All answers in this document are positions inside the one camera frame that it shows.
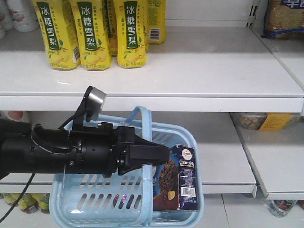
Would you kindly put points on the cracker package blue label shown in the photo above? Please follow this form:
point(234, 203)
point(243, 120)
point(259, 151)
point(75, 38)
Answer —
point(284, 19)

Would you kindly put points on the yellow pear drink bottle rear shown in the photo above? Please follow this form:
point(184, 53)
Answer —
point(156, 21)

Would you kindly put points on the light blue plastic basket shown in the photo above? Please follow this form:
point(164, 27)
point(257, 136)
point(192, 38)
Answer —
point(92, 201)

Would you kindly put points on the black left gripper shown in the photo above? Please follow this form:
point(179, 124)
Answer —
point(106, 150)

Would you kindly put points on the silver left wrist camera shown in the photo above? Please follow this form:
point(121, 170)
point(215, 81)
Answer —
point(92, 102)

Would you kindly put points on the yellow pear drink bottle left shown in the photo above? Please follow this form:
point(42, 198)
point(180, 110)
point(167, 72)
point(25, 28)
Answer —
point(58, 30)

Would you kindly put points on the clear nut box yellow label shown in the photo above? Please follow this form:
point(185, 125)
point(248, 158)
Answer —
point(266, 121)

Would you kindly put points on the yellow pear drink bottle right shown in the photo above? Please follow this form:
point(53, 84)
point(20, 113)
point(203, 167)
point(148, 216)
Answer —
point(131, 48)

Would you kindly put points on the yellow pear drink bottle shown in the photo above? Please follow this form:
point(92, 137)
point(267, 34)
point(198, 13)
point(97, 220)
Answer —
point(91, 34)
point(156, 21)
point(131, 48)
point(58, 30)

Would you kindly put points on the yellow pear drink bottle middle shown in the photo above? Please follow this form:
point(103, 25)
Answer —
point(91, 34)

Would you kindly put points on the white store shelving unit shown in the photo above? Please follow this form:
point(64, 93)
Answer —
point(214, 61)

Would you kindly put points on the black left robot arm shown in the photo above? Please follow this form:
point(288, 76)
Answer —
point(26, 148)

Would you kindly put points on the Chocofello cookie box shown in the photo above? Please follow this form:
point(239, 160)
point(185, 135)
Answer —
point(174, 183)

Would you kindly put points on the white yogurt bottle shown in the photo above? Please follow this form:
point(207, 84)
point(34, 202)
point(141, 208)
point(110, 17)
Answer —
point(23, 15)

